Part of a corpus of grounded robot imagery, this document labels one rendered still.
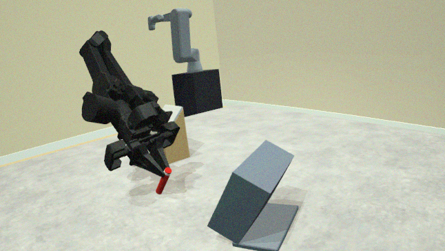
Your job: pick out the red peg with white band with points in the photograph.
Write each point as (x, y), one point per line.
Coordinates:
(163, 180)

